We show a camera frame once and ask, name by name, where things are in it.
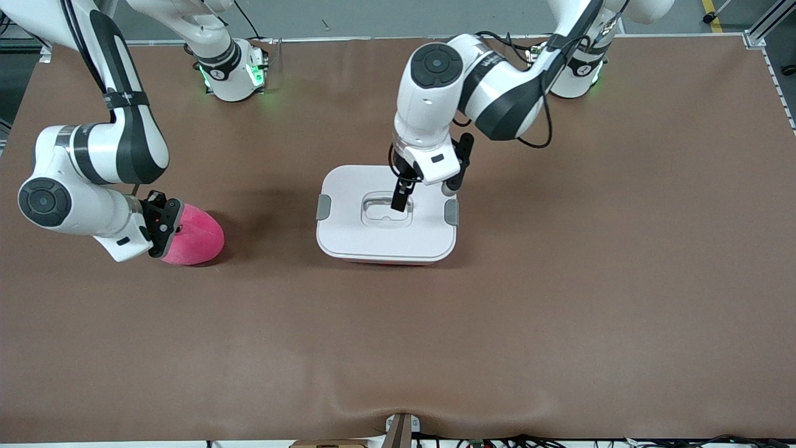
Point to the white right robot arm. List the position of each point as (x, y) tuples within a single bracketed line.
[(124, 143)]

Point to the black round floor object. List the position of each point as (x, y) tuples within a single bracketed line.
[(790, 70)]

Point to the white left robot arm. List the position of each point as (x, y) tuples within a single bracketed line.
[(497, 93)]

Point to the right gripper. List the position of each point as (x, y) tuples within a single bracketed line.
[(155, 209)]

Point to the brown table mat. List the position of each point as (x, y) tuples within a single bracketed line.
[(398, 342)]

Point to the pink plush toy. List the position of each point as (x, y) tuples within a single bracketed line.
[(202, 239)]

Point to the white box lid grey latches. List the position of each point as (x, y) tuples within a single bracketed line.
[(348, 230)]

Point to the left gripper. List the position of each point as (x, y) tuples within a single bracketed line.
[(403, 175)]

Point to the black stand foot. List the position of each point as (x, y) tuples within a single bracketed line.
[(708, 18)]

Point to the silver table edge rail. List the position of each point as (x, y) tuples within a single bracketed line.
[(323, 39)]

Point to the perforated metal strip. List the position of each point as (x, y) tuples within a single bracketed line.
[(780, 87)]

